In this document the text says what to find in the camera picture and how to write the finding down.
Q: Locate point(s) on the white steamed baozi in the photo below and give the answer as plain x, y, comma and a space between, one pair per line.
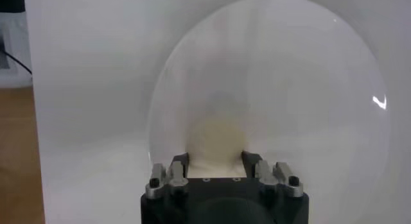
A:
215, 145

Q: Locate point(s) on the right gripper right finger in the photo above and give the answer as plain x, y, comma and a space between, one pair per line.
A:
273, 174

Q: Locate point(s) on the white round plate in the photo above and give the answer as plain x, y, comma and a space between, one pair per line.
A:
289, 68

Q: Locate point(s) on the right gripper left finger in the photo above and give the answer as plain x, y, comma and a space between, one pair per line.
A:
176, 177

